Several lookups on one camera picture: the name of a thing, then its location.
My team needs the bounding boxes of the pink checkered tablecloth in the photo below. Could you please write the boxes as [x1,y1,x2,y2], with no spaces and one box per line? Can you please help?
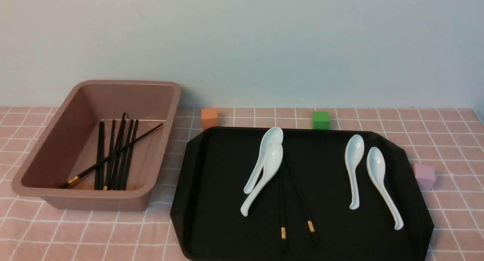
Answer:
[0,107,484,261]

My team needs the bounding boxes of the orange cube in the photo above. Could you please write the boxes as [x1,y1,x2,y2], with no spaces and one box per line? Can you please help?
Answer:
[201,108,219,130]

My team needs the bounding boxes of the white spoon middle right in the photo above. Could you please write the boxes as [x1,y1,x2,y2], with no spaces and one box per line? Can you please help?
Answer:
[344,135,365,210]

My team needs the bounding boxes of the diagonal black chopstick in bin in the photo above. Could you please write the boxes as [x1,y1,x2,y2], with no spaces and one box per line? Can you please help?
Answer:
[57,123,164,189]

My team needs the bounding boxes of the white spoon lower left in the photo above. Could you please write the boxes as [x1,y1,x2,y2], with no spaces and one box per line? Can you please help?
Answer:
[240,143,284,217]

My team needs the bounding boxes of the white spoon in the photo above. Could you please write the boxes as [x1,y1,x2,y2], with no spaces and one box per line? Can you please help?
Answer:
[244,126,284,194]
[240,143,284,217]
[344,135,365,210]
[366,146,404,230]

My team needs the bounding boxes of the pink cube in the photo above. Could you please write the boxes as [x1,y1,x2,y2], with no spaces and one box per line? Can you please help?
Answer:
[413,163,437,191]

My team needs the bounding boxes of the green cube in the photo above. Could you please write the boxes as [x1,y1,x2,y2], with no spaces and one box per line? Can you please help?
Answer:
[312,111,330,130]

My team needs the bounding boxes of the white spoon far right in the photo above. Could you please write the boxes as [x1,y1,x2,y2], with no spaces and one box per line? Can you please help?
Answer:
[366,146,404,230]

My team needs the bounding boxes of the white spoon upper left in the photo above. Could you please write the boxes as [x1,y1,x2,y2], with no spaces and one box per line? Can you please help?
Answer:
[244,126,284,194]

